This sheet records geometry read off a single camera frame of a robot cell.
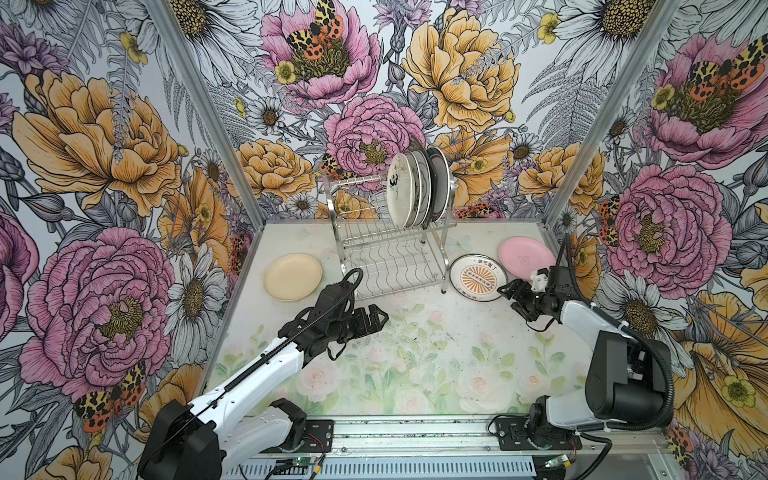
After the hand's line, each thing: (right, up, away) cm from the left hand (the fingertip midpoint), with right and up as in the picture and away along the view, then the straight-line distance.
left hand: (374, 330), depth 80 cm
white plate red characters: (+12, +40, +9) cm, 43 cm away
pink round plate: (+53, +19, +32) cm, 64 cm away
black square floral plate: (+15, +57, +21) cm, 62 cm away
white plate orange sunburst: (+34, +12, +25) cm, 44 cm away
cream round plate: (-31, +12, +26) cm, 42 cm away
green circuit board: (-16, -28, -9) cm, 33 cm away
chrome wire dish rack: (+1, +18, +24) cm, 30 cm away
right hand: (+38, +6, +10) cm, 40 cm away
